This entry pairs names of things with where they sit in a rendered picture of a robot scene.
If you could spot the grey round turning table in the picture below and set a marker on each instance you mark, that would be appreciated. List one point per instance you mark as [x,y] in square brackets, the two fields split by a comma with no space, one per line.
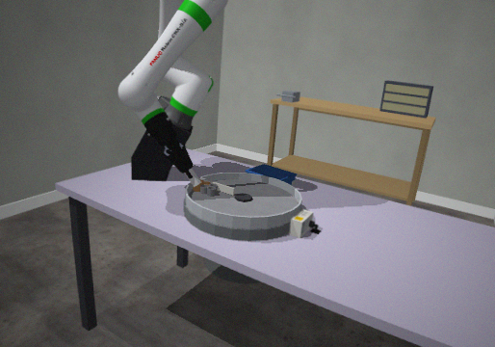
[248,207]

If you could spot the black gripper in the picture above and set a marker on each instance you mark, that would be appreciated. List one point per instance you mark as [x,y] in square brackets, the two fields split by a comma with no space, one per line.
[181,159]

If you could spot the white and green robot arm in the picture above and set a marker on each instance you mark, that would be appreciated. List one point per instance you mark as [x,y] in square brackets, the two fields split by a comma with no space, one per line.
[181,23]

